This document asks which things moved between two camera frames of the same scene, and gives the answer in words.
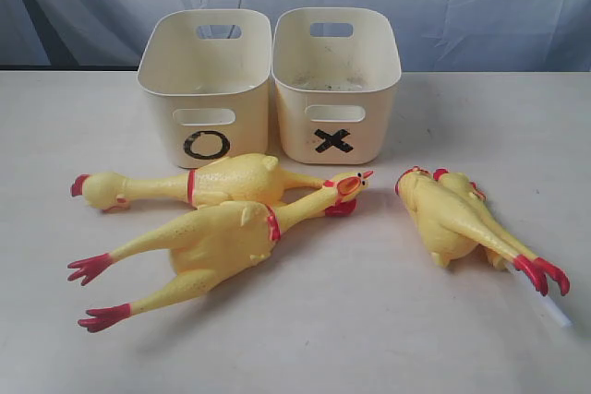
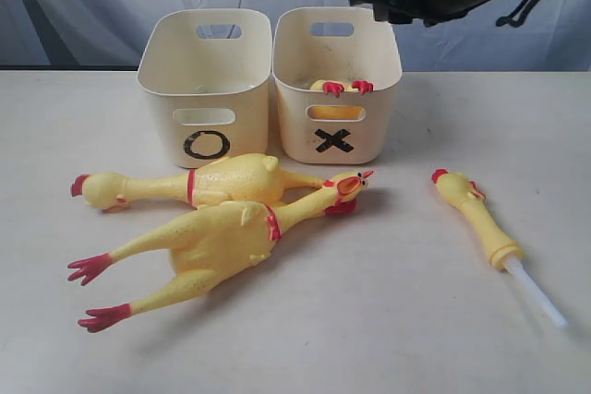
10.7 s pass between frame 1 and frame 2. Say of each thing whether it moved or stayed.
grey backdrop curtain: stayed
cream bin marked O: stayed
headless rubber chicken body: moved
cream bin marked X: stayed
